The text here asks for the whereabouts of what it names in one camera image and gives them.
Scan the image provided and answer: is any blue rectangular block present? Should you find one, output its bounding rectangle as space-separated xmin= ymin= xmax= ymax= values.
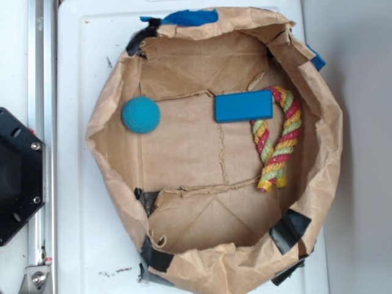
xmin=215 ymin=89 xmax=273 ymax=123

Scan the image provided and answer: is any black tape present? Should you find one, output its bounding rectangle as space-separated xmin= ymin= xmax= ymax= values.
xmin=126 ymin=18 xmax=162 ymax=56
xmin=134 ymin=187 xmax=160 ymax=217
xmin=269 ymin=209 xmax=312 ymax=255
xmin=141 ymin=236 xmax=174 ymax=273

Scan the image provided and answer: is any black tape inner left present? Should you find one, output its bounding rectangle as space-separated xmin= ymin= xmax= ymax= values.
xmin=134 ymin=187 xmax=160 ymax=217

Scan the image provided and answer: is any black tape bottom left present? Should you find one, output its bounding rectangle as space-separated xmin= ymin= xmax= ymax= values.
xmin=141 ymin=236 xmax=174 ymax=273

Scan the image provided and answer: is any aluminium extrusion rail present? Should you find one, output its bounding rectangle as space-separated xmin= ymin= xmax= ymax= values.
xmin=28 ymin=1 xmax=59 ymax=293

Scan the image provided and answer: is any blue tape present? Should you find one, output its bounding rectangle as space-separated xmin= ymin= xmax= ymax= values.
xmin=140 ymin=9 xmax=219 ymax=26
xmin=307 ymin=44 xmax=326 ymax=72

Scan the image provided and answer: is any multicolour twisted rope toy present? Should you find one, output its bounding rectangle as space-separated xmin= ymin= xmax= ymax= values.
xmin=251 ymin=86 xmax=302 ymax=192

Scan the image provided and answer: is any blue tape top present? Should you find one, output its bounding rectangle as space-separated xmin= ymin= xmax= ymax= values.
xmin=140 ymin=9 xmax=219 ymax=26

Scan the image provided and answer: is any teal dimpled ball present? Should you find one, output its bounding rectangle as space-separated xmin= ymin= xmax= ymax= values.
xmin=122 ymin=97 xmax=160 ymax=134

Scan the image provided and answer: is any black tape lower right edge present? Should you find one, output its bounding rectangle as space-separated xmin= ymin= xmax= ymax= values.
xmin=271 ymin=257 xmax=306 ymax=287

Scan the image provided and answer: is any black tape top left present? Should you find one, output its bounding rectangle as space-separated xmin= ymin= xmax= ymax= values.
xmin=126 ymin=18 xmax=162 ymax=56

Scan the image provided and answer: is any blue tape right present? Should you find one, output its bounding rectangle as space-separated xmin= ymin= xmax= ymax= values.
xmin=307 ymin=44 xmax=326 ymax=72

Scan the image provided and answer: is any metal corner bracket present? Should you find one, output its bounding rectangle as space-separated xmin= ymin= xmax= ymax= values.
xmin=18 ymin=265 xmax=53 ymax=294

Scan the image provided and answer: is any black tape bottom right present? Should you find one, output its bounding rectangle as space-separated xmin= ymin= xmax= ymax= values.
xmin=269 ymin=209 xmax=312 ymax=255

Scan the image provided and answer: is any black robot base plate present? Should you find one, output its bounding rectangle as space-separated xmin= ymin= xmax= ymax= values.
xmin=1 ymin=107 xmax=45 ymax=246

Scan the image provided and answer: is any white plastic board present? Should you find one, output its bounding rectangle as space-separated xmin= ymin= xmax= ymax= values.
xmin=56 ymin=1 xmax=328 ymax=293

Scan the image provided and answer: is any brown paper bag tray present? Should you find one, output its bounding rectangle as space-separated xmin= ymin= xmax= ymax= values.
xmin=86 ymin=7 xmax=342 ymax=293

